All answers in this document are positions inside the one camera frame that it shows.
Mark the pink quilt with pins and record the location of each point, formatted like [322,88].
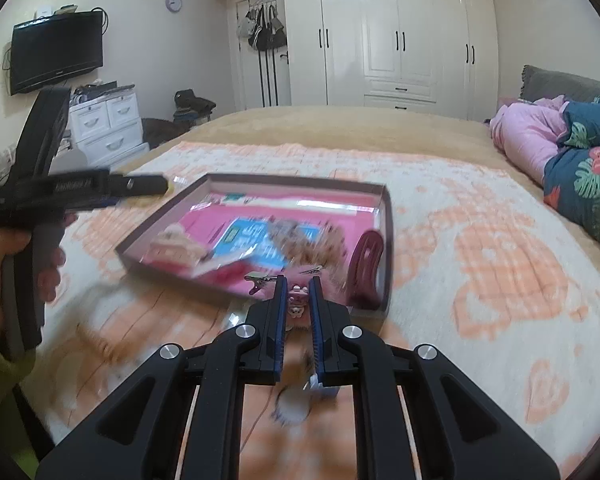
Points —
[525,135]

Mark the blue floral quilt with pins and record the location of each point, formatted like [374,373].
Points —
[590,175]

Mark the spotted beige scrunchie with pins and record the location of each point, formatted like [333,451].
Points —
[300,240]

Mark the white drawer cabinet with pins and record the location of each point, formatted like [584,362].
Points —
[110,125]

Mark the maroon hair clip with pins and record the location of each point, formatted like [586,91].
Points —
[362,270]

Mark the white door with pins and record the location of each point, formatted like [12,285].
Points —
[247,80]

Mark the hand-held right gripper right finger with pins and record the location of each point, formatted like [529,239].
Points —
[316,320]

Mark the pile of dark clothes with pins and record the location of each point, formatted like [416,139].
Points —
[192,105]

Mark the black television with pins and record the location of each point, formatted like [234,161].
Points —
[55,52]

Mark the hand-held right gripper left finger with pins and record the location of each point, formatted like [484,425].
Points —
[280,320]

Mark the pink plush hair clip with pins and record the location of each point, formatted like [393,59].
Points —
[298,305]

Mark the white wardrobe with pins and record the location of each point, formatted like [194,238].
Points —
[390,35]

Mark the bed with yellow sheet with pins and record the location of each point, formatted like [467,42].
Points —
[330,120]

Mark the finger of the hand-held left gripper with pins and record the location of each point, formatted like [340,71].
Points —
[140,185]

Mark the grey headboard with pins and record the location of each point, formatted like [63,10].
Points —
[555,82]

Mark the orange and white blanket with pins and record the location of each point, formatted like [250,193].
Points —
[480,260]

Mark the silver hair clip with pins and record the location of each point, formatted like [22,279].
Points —
[260,281]

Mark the orange spiral hair clip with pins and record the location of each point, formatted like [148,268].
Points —
[102,345]

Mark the round wall clock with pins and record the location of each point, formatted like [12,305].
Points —
[173,2]

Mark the cream hair claw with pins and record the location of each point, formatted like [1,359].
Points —
[175,247]

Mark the black set-top box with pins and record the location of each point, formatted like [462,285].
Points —
[97,89]

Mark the white earring card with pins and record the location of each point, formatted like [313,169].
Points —
[220,265]

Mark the shallow cardboard box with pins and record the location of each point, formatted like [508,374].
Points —
[130,255]

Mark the hanging bags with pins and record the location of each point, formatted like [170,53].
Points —
[265,30]

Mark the white round object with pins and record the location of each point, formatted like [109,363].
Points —
[291,407]

